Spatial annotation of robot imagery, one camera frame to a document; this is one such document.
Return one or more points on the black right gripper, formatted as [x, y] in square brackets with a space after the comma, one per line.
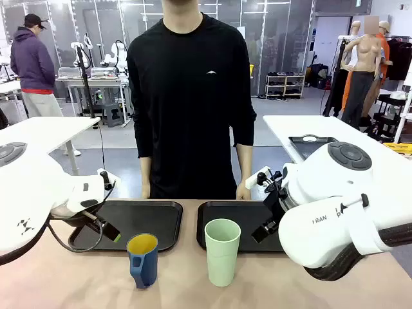
[275, 206]

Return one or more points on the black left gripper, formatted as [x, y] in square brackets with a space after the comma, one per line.
[98, 224]

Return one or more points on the pale green plastic cup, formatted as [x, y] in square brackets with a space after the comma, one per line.
[222, 260]

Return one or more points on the person's right forearm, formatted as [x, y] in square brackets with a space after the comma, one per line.
[145, 167]

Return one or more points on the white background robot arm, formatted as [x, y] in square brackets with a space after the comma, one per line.
[117, 54]
[78, 53]

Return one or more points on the person's left forearm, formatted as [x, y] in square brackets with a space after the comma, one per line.
[244, 164]

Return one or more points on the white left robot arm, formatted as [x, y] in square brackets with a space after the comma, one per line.
[32, 193]

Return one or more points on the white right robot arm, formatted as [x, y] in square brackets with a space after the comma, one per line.
[322, 231]

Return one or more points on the person's left hand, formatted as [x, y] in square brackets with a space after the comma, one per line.
[243, 192]

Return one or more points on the person's right hand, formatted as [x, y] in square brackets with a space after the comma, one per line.
[145, 191]

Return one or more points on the black plastic serving tray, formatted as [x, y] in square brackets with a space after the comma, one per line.
[145, 219]
[231, 212]

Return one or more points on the blue mug with yellow inside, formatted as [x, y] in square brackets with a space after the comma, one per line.
[148, 264]

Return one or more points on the white round lid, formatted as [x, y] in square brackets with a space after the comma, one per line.
[310, 138]

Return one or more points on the large white side table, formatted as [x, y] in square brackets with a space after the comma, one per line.
[289, 125]

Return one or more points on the grey step stool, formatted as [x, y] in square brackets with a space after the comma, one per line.
[112, 116]

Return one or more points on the person in black shirt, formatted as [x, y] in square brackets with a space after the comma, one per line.
[190, 112]

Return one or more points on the wooden shoe rack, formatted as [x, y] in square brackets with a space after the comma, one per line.
[284, 87]

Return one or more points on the black tripod stand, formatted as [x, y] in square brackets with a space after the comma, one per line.
[86, 83]

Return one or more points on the grey background work table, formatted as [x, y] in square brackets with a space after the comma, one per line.
[96, 82]

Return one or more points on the yellow flat object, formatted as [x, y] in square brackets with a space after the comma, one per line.
[400, 148]

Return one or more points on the yellow bin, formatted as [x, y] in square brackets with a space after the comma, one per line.
[251, 71]

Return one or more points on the clear plastic box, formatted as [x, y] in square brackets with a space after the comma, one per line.
[69, 72]
[103, 72]

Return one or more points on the black bags pile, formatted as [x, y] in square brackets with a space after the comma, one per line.
[317, 77]

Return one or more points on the black wheeled cart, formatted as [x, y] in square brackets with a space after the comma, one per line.
[383, 119]

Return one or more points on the black tripod beside mannequins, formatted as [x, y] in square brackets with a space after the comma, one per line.
[334, 83]

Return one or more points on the white background desk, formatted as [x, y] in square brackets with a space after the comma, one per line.
[11, 93]

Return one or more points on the person in purple hoodie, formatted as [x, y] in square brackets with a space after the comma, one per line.
[32, 61]

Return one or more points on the bare beige mannequin dark trousers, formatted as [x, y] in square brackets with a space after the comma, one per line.
[365, 58]

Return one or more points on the rack of black clothes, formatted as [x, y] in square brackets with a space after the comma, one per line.
[400, 61]

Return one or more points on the pale mannequin with orange garment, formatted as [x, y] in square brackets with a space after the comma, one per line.
[355, 32]

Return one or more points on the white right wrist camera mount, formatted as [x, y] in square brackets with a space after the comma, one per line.
[254, 180]

